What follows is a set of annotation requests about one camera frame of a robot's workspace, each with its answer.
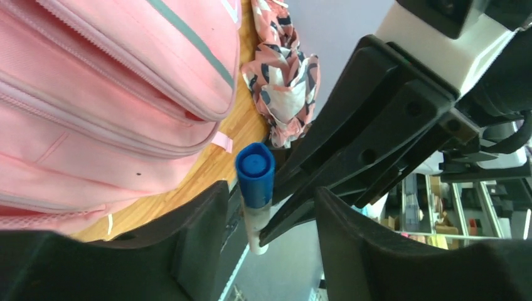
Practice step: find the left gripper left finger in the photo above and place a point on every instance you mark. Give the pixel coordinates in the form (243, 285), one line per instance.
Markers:
(173, 257)

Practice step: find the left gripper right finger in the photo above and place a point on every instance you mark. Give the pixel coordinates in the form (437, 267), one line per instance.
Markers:
(363, 260)

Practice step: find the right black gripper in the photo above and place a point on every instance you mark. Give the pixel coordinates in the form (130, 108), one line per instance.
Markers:
(386, 114)

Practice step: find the blue white marker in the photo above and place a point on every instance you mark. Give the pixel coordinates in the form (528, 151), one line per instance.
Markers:
(255, 167)

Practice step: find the pink school backpack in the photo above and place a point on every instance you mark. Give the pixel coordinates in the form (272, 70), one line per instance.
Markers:
(105, 102)

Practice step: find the pink patterned cloth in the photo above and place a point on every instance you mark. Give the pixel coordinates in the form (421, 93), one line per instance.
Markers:
(283, 80)

